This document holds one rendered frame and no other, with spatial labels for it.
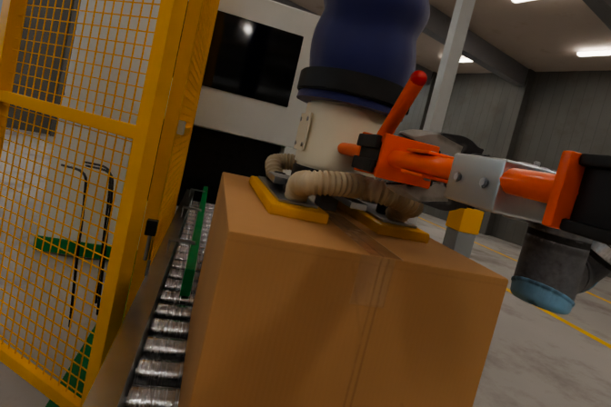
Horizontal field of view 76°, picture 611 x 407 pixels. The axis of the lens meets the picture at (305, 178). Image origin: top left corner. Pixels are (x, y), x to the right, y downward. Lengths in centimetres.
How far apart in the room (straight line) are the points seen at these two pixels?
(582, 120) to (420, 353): 958
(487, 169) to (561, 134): 977
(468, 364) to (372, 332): 16
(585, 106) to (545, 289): 946
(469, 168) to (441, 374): 35
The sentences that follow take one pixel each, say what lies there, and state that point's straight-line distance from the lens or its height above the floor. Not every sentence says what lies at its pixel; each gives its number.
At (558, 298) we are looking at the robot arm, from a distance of 74.
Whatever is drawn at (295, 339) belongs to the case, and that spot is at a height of 83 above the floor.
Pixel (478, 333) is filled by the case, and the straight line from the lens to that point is 64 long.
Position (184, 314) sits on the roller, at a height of 54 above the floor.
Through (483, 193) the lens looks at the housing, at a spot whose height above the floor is 106.
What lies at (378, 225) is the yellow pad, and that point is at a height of 96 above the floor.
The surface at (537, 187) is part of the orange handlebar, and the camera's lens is 32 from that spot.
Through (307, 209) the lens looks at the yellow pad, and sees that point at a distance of 63.
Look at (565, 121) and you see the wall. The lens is 1017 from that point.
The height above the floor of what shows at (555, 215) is 106.
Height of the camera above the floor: 106
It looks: 5 degrees down
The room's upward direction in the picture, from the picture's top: 13 degrees clockwise
